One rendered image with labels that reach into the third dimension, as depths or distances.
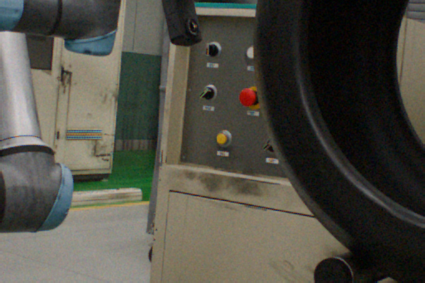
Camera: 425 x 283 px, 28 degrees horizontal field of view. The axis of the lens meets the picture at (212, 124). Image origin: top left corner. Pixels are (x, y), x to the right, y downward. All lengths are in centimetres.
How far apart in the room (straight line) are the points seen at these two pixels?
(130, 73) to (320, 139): 1117
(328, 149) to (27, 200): 62
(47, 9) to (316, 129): 46
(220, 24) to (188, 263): 55
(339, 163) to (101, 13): 48
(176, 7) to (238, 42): 77
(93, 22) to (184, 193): 79
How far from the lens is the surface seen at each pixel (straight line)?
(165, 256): 198
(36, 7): 119
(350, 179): 91
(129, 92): 1206
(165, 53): 485
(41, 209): 141
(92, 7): 124
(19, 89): 148
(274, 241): 182
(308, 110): 93
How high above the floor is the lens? 111
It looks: 3 degrees down
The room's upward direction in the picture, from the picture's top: 5 degrees clockwise
